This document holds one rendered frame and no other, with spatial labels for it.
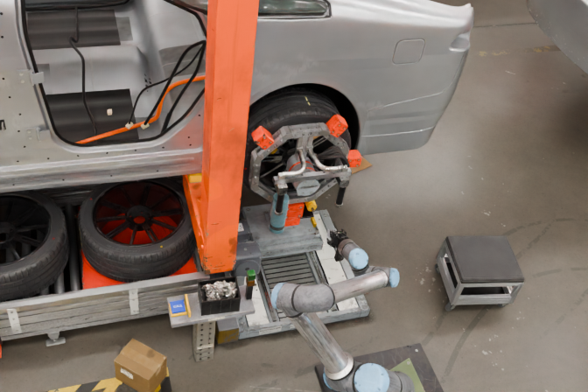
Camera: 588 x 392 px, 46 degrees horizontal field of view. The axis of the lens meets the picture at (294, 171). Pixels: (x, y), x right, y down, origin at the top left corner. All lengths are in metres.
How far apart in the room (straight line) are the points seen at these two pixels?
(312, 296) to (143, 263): 1.20
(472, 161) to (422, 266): 1.22
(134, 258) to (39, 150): 0.74
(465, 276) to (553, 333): 0.72
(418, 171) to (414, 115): 1.27
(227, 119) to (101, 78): 1.53
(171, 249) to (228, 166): 0.85
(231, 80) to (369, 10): 1.00
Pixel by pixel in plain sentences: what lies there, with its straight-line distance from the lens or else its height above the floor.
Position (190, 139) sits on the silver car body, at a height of 0.98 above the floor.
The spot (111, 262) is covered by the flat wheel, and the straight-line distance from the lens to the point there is 3.84.
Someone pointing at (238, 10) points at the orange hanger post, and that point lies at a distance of 2.62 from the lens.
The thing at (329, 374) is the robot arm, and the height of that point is 0.54.
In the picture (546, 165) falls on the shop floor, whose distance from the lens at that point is 5.74.
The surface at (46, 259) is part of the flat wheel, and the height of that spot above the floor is 0.49.
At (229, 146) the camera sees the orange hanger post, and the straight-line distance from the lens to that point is 3.02.
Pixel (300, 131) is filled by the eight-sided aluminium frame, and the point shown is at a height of 1.12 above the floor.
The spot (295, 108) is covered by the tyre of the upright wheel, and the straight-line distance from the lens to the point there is 3.64.
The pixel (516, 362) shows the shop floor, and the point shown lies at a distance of 4.38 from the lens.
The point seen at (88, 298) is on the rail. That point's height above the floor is 0.36.
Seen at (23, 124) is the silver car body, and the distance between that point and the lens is 3.53.
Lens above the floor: 3.39
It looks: 43 degrees down
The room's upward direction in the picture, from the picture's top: 9 degrees clockwise
